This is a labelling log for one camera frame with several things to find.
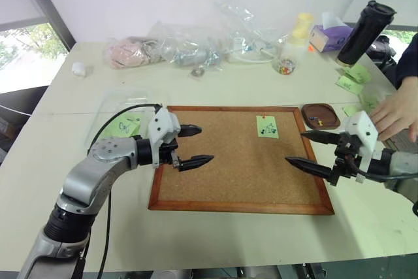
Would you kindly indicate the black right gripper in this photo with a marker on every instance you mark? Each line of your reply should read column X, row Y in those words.
column 347, row 159

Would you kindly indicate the green scribbled sticky note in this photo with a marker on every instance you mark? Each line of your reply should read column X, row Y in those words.
column 359, row 72
column 349, row 84
column 370, row 101
column 125, row 126

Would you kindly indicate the clear glass jar with colourful contents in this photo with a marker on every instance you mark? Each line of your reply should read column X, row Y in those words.
column 285, row 66

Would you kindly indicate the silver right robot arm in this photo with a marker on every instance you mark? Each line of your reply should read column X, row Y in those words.
column 403, row 164

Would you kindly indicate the purple tissue box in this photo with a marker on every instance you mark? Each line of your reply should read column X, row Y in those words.
column 331, row 37

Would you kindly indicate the crumpled clear plastic bag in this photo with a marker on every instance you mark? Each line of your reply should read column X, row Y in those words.
column 228, row 37

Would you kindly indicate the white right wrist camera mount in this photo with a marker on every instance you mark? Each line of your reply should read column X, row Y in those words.
column 360, row 127

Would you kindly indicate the black travel tumbler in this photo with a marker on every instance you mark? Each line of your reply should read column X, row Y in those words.
column 362, row 35

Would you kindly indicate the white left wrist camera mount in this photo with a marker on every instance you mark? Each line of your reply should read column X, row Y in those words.
column 161, row 123

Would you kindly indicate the wood-framed cork board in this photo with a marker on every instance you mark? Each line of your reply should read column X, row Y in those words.
column 235, row 174

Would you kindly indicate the dark window frame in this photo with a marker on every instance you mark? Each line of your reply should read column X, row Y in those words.
column 52, row 8

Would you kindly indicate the black chair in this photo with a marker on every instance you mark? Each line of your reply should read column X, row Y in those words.
column 382, row 48

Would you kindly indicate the yellow plastic cup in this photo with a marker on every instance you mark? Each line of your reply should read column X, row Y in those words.
column 304, row 21

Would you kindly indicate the brown wooden tray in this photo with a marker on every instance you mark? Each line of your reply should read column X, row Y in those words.
column 321, row 112

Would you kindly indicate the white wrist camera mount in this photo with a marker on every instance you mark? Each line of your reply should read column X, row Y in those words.
column 360, row 127
column 161, row 123

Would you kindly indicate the green pinned sticky note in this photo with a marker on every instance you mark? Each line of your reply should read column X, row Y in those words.
column 267, row 132

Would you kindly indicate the small white cap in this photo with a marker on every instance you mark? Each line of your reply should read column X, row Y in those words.
column 79, row 70

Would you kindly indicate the dark-sleeved person's forearm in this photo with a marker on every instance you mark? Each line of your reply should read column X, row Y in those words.
column 409, row 60

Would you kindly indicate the bag of pink cloth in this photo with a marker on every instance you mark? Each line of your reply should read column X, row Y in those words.
column 130, row 52

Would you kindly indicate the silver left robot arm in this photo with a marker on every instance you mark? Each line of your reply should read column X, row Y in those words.
column 98, row 158

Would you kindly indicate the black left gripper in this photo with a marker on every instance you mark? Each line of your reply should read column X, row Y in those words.
column 167, row 153

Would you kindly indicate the white bottle with yellow lid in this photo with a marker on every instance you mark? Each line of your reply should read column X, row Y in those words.
column 294, row 45

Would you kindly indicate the person's bare hand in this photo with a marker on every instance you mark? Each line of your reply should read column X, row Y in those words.
column 398, row 109

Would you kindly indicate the clear plastic tray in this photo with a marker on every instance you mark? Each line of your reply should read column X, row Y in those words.
column 111, row 102

